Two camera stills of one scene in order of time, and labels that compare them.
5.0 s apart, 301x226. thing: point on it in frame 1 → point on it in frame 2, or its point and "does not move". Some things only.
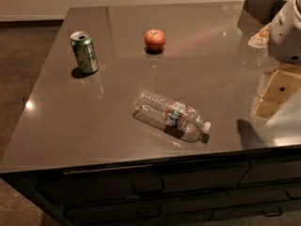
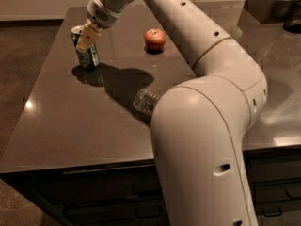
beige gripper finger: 278,86 → 103,17
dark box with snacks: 268,0 does not move
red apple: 154,40 does not move
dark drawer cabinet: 258,189 does not move
